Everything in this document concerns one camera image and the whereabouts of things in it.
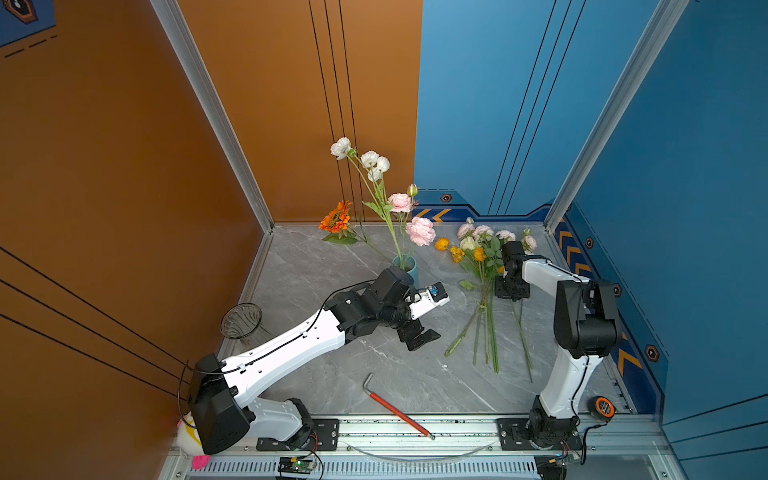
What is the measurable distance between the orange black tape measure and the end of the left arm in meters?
0.50

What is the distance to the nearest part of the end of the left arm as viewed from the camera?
2.05 feet

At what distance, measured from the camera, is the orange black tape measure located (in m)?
0.75
